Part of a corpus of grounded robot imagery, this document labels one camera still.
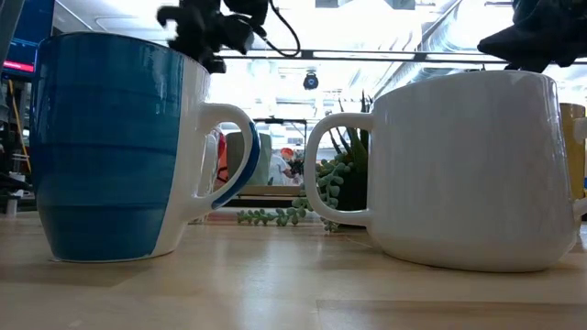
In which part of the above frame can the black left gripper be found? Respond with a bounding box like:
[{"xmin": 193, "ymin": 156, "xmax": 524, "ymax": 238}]
[{"xmin": 156, "ymin": 0, "xmax": 270, "ymax": 75}]

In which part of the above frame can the artificial succulent plant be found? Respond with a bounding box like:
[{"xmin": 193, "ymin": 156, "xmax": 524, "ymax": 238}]
[{"xmin": 236, "ymin": 90, "xmax": 373, "ymax": 234}]

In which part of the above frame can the yellow cable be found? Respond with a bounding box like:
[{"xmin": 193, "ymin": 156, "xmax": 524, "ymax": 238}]
[{"xmin": 7, "ymin": 78, "xmax": 34, "ymax": 174}]

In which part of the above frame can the white mug olive green interior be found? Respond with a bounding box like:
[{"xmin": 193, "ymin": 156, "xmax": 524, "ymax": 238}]
[{"xmin": 304, "ymin": 69, "xmax": 578, "ymax": 274}]

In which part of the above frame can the yellow mug white handle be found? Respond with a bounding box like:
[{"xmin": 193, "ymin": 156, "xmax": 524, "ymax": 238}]
[{"xmin": 558, "ymin": 103, "xmax": 587, "ymax": 222}]

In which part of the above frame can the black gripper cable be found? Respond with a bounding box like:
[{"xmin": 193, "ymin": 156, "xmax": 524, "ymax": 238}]
[{"xmin": 263, "ymin": 0, "xmax": 303, "ymax": 60}]

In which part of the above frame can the black metal wooden mug rack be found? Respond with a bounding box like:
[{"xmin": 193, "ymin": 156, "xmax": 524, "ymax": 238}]
[{"xmin": 224, "ymin": 117, "xmax": 309, "ymax": 210}]

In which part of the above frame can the blue mug with white stripe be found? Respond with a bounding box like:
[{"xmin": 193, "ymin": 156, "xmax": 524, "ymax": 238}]
[{"xmin": 30, "ymin": 31, "xmax": 262, "ymax": 265}]

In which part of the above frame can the black aluminium table frame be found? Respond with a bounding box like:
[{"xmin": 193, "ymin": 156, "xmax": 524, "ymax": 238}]
[{"xmin": 219, "ymin": 48, "xmax": 587, "ymax": 65}]

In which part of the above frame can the sage green mug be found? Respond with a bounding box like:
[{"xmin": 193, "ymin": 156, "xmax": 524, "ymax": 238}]
[{"xmin": 226, "ymin": 131, "xmax": 273, "ymax": 187}]

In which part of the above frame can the black computer monitor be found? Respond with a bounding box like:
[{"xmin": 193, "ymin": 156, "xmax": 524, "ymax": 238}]
[{"xmin": 2, "ymin": 0, "xmax": 57, "ymax": 80}]

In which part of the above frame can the person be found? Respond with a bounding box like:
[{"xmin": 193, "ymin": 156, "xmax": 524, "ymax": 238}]
[{"xmin": 268, "ymin": 146, "xmax": 300, "ymax": 187}]

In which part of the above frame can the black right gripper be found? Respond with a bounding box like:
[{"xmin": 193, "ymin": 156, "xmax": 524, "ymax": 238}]
[{"xmin": 476, "ymin": 0, "xmax": 587, "ymax": 74}]

